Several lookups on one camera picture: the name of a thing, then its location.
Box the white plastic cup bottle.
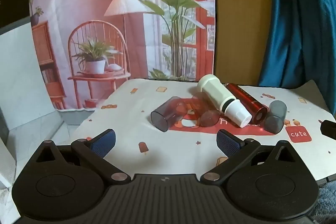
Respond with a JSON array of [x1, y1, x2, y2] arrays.
[[197, 74, 252, 128]]

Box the translucent purple-grey cup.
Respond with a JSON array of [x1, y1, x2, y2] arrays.
[[150, 96, 185, 132]]

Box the red metallic cup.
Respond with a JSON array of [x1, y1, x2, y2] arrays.
[[225, 83, 268, 125]]

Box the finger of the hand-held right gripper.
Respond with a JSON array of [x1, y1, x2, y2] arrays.
[[320, 120, 336, 141]]

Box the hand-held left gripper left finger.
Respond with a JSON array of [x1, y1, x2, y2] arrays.
[[34, 129, 131, 185]]

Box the blue curtain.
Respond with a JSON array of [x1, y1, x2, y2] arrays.
[[258, 0, 336, 88]]

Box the translucent red-brown cup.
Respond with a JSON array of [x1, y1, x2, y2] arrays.
[[193, 92, 221, 127]]

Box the white board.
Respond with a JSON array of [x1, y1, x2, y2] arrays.
[[0, 21, 64, 140]]

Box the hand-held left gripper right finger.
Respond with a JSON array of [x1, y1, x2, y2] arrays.
[[201, 129, 301, 185]]

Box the white printed tablecloth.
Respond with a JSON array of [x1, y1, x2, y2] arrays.
[[70, 78, 336, 183]]

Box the translucent grey cup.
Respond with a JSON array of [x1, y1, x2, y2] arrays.
[[263, 100, 288, 134]]

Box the grey fluffy rug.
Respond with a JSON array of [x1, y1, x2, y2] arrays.
[[308, 176, 336, 224]]

